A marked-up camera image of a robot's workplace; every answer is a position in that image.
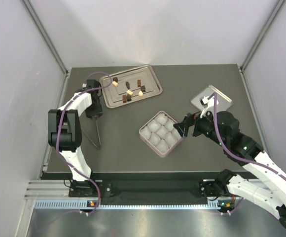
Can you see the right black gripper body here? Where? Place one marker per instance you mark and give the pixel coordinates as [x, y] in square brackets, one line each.
[195, 119]

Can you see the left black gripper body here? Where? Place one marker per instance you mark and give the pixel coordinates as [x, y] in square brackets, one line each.
[95, 109]

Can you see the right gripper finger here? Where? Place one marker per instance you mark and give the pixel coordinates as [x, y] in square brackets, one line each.
[183, 131]
[179, 125]

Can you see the brown chocolate piece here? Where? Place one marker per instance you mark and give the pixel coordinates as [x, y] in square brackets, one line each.
[124, 98]

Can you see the metal tongs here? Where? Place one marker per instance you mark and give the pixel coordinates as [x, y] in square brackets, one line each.
[99, 145]

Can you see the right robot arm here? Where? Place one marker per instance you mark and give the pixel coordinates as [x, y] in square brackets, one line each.
[223, 129]

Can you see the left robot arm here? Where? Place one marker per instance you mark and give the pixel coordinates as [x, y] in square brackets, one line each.
[65, 134]

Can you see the white paper cup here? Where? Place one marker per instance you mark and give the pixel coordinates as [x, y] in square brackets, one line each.
[153, 125]
[176, 134]
[162, 146]
[169, 125]
[155, 139]
[146, 133]
[170, 139]
[161, 118]
[161, 132]

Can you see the pink square tin box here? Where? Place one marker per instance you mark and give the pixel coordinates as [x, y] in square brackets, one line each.
[154, 147]

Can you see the silver tin lid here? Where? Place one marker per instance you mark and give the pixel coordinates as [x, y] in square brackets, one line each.
[223, 101]

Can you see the silver metal tray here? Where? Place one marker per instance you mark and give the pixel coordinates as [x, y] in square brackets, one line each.
[113, 95]

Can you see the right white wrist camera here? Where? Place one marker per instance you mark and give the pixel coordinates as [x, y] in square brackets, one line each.
[208, 103]

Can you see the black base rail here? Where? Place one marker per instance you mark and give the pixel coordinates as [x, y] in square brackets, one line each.
[163, 188]

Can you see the white cable duct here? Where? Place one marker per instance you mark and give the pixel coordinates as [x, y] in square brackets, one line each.
[89, 205]

